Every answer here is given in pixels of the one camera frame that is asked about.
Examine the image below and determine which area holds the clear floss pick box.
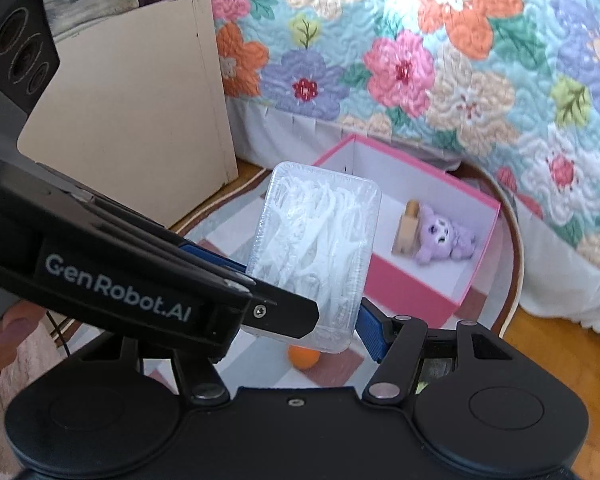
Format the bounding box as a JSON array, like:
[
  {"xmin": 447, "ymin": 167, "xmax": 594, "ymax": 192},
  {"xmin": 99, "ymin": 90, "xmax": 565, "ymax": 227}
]
[{"xmin": 246, "ymin": 162, "xmax": 381, "ymax": 353}]

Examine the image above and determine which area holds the person's left hand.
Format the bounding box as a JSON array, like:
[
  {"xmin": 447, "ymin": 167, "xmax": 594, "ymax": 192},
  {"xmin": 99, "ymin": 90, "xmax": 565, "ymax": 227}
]
[{"xmin": 0, "ymin": 300, "xmax": 46, "ymax": 376}]

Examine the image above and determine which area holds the round patterned rug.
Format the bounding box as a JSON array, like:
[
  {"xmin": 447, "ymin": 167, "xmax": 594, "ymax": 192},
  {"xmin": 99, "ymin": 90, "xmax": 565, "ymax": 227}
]
[{"xmin": 54, "ymin": 159, "xmax": 527, "ymax": 391}]

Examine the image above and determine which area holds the orange ball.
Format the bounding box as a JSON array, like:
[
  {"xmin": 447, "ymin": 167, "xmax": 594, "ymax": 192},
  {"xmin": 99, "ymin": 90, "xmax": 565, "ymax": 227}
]
[{"xmin": 287, "ymin": 346, "xmax": 321, "ymax": 370}]

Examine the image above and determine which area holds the gold lipstick tube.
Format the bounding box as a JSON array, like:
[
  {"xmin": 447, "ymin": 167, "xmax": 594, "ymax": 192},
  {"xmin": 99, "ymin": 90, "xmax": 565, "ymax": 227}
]
[{"xmin": 391, "ymin": 200, "xmax": 419, "ymax": 256}]

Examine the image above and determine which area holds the purple plush toy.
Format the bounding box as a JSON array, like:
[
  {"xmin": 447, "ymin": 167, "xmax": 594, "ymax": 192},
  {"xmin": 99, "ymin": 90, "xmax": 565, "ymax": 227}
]
[{"xmin": 414, "ymin": 204, "xmax": 477, "ymax": 266}]

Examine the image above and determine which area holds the pink cardboard storage box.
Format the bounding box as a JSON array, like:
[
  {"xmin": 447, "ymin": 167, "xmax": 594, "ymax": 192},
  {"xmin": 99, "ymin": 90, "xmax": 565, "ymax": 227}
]
[{"xmin": 315, "ymin": 136, "xmax": 500, "ymax": 328}]

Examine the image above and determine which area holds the floral quilted bedspread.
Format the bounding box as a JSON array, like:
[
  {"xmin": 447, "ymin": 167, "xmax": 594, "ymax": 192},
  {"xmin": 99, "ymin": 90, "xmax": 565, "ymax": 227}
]
[{"xmin": 132, "ymin": 0, "xmax": 600, "ymax": 331}]

